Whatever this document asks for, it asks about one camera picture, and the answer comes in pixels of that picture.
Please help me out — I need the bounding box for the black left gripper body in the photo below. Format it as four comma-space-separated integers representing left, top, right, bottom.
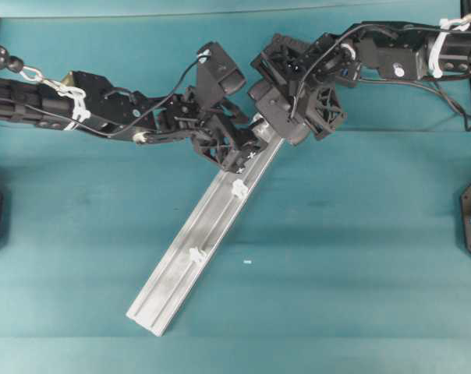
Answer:
155, 87, 267, 174

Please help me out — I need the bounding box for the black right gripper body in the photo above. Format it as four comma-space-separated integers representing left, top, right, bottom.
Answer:
251, 33, 347, 140

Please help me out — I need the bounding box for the black USB cable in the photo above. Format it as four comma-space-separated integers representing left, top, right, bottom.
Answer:
359, 73, 471, 132

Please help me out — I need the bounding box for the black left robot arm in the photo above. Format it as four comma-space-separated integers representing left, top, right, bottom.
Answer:
0, 41, 267, 174

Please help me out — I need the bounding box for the teal table cloth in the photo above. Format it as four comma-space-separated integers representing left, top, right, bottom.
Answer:
0, 0, 471, 374

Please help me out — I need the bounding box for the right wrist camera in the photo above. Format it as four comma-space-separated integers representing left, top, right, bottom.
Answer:
248, 79, 310, 145

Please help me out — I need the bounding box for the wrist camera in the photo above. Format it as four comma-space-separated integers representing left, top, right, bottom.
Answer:
248, 79, 310, 145
195, 41, 246, 109

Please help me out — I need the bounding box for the white middle ring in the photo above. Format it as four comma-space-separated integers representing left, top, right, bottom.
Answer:
231, 178, 249, 199

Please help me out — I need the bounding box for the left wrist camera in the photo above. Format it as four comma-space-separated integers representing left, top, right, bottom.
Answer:
195, 41, 246, 109

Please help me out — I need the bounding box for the silver aluminium rail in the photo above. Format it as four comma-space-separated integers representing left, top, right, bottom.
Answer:
126, 114, 284, 337

